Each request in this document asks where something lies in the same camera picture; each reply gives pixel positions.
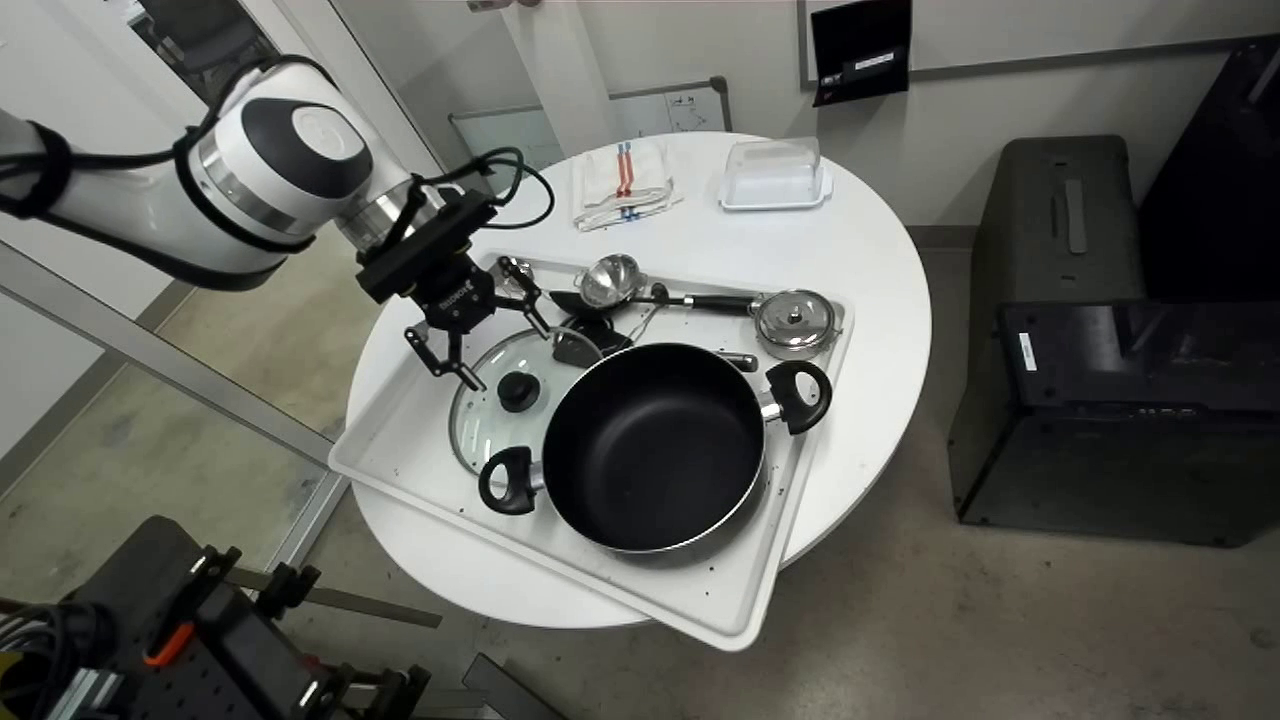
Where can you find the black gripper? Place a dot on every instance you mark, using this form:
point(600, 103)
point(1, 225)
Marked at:
point(424, 253)

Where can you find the glass lid with black knob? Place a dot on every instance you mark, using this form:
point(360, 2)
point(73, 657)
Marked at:
point(519, 391)

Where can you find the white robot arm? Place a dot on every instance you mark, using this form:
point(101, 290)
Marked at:
point(265, 163)

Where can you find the stainless steel pot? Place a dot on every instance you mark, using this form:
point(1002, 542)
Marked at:
point(652, 445)

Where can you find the small steel lidded pot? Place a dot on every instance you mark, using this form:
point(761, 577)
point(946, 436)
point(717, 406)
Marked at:
point(797, 323)

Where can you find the small framed white panel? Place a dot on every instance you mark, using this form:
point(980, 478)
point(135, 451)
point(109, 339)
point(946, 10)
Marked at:
point(673, 111)

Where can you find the clear plastic container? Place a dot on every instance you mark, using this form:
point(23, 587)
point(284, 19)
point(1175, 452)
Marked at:
point(772, 174)

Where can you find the white plastic tray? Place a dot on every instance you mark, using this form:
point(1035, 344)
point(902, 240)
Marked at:
point(694, 601)

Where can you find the black clamp equipment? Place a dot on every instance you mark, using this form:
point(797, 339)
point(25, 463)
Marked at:
point(144, 601)

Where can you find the black marker tray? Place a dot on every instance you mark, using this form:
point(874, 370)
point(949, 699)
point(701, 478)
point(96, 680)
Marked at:
point(861, 45)

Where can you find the black cabinet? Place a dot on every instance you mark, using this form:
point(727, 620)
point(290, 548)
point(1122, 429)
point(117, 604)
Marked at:
point(1107, 426)

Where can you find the black furniture panel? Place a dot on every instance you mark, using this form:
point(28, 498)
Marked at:
point(1226, 163)

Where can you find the grey metal frame bar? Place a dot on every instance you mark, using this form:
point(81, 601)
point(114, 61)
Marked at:
point(161, 352)

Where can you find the large wall whiteboard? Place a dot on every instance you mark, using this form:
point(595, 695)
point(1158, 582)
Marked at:
point(1066, 27)

